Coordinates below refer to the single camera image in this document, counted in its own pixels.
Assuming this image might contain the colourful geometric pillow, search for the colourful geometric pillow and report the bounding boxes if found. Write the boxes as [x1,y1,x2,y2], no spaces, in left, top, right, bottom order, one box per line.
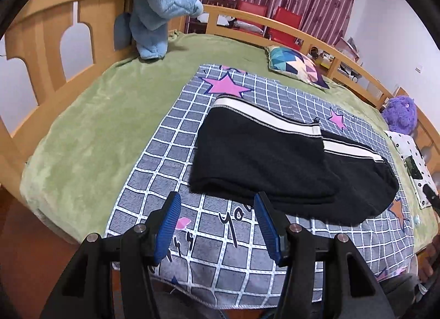
[265,45,329,89]

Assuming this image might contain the red chair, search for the red chair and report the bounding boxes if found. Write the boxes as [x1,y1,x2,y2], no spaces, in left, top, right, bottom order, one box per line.
[237,0,268,35]
[268,6,304,50]

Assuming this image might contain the white black-spotted cloth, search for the white black-spotted cloth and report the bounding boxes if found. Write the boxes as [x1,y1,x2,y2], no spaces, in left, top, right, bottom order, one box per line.
[385,131,439,209]

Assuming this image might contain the black pants with white stripe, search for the black pants with white stripe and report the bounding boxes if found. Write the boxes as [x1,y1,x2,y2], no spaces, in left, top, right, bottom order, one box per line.
[189,95,399,227]

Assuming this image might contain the wooden bed frame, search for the wooden bed frame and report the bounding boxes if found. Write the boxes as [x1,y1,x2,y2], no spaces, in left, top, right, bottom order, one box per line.
[0,0,440,319]

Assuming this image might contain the red chair left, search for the red chair left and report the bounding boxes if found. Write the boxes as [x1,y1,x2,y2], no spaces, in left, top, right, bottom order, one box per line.
[237,0,268,35]

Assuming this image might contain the red chair right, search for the red chair right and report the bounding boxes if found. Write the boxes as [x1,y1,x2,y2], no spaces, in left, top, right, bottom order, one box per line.
[268,6,304,50]

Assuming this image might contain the green plush bedspread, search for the green plush bedspread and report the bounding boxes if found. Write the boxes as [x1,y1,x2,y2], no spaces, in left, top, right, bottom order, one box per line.
[18,32,430,254]

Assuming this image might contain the purple plush toy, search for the purple plush toy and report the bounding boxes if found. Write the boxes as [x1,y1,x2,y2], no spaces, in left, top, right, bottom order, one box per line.
[381,95,418,135]

